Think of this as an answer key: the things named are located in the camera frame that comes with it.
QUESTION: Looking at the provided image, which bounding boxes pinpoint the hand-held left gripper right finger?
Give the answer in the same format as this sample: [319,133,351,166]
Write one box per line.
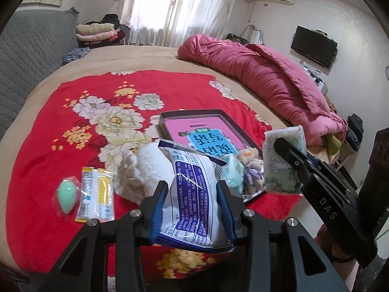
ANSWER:
[216,180,348,292]

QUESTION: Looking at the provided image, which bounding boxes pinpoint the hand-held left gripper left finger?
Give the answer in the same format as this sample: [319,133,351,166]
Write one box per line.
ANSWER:
[43,180,169,292]

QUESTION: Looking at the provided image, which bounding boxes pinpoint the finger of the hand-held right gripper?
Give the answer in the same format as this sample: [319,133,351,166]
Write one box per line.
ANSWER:
[274,138,317,189]
[305,154,327,172]

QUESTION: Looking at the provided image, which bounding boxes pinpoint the white and green tissue packet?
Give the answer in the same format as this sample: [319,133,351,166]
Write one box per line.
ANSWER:
[263,125,306,194]

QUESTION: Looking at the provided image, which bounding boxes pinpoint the white and purple packet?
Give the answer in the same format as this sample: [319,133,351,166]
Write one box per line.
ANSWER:
[152,139,238,254]

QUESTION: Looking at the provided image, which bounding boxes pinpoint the teddy bear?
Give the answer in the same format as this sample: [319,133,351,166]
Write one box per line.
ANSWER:
[237,147,259,165]
[243,158,265,193]

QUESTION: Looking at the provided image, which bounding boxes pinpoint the white toilet paper roll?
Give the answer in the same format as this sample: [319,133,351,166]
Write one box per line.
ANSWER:
[117,143,180,206]

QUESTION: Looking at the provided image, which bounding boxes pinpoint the yellow and white packet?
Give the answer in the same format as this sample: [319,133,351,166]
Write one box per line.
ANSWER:
[75,167,115,223]

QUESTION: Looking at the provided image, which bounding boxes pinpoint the green makeup sponge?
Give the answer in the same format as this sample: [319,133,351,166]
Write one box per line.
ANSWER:
[55,176,82,218]

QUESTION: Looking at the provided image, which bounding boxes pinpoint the dark cardboard box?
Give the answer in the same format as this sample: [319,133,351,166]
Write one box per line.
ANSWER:
[159,109,263,205]

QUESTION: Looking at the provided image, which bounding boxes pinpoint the person's right hand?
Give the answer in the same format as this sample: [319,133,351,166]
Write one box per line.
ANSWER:
[314,228,359,264]

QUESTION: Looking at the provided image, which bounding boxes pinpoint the green cloth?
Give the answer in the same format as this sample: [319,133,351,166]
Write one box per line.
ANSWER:
[324,134,343,156]

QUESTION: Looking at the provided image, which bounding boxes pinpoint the dark clothes pile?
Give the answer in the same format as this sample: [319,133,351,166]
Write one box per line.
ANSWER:
[346,114,364,151]

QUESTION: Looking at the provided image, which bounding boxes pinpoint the pink quilt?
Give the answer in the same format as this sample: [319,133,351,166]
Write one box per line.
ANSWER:
[177,34,348,146]

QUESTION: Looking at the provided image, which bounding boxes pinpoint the black flat television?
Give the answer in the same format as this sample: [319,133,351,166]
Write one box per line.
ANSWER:
[291,26,338,69]

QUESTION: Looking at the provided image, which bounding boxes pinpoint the red floral blanket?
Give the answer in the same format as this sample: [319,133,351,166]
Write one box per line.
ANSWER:
[8,70,304,280]

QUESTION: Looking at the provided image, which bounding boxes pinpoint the beige bed sheet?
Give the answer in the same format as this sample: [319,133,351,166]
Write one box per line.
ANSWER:
[0,45,329,280]

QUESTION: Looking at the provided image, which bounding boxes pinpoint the blue patterned cloth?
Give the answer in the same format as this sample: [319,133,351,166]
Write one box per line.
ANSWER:
[62,47,91,64]

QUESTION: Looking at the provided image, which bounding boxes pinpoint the white sheer curtain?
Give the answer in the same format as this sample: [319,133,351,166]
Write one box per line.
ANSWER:
[120,0,244,47]

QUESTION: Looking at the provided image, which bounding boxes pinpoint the pink folded blanket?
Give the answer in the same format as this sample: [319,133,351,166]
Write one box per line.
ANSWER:
[77,30,118,42]

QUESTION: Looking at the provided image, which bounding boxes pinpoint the cream folded blanket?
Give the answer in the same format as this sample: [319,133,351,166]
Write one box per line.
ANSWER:
[76,23,116,36]

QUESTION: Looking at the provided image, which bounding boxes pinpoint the black garment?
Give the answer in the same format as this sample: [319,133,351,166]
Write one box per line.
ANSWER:
[102,14,121,27]

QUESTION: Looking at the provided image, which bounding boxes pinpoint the grey quilted headboard cover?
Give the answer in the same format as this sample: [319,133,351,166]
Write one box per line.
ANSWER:
[0,9,80,142]

